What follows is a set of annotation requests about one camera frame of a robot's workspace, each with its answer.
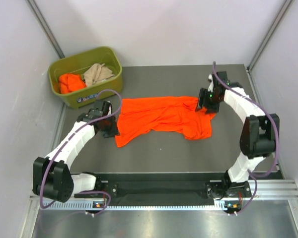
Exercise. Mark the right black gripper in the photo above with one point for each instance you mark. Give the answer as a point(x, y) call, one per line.
point(202, 102)

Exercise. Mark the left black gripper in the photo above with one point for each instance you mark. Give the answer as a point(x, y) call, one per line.
point(113, 131)

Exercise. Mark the orange t-shirt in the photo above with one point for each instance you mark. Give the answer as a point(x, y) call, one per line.
point(168, 114)

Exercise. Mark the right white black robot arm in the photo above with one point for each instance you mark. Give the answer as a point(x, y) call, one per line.
point(257, 140)

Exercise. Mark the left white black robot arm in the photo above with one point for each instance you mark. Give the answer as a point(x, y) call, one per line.
point(52, 179)

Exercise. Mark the beige shirt in bin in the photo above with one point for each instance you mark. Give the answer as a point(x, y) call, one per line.
point(97, 73)

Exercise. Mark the orange shirt in bin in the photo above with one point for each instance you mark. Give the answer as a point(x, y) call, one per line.
point(70, 83)

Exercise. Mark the olive green plastic bin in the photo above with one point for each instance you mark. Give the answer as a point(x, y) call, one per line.
point(78, 64)

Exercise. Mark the black centre mounting plate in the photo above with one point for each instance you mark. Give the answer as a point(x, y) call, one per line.
point(161, 192)

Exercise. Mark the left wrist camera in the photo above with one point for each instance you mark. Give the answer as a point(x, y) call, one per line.
point(102, 108)

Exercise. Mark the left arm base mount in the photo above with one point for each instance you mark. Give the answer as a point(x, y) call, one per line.
point(86, 183)

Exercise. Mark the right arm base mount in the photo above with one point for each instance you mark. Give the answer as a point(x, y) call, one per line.
point(220, 189)

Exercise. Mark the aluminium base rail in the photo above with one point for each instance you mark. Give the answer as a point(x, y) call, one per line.
point(262, 190)

